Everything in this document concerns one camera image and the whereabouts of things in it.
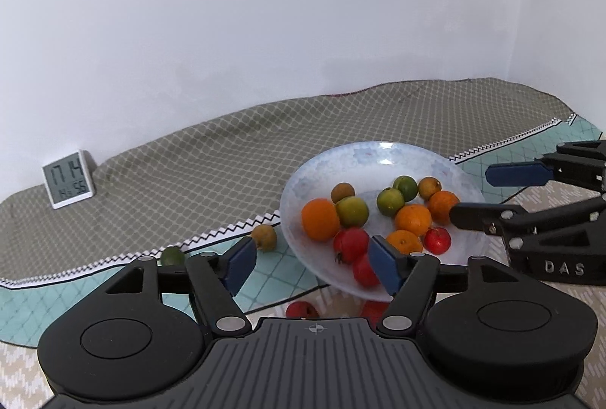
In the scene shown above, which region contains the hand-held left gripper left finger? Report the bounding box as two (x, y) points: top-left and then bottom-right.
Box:
(61, 237), (257, 337)

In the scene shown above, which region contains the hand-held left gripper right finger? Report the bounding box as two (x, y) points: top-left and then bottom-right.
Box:
(368, 235), (564, 337)

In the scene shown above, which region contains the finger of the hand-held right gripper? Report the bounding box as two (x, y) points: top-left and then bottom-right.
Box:
(485, 140), (606, 196)
(448, 196), (606, 240)

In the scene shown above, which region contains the brown longan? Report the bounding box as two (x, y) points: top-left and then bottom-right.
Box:
(251, 224), (278, 252)
(419, 177), (442, 199)
(331, 182), (356, 204)

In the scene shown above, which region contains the white patterned plate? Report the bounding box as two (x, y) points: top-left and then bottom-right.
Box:
(279, 142), (488, 302)

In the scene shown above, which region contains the patterned tablecloth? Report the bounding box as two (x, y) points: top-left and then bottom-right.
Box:
(0, 77), (606, 409)

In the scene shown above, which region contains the white digital clock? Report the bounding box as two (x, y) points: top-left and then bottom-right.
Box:
(42, 150), (95, 210)

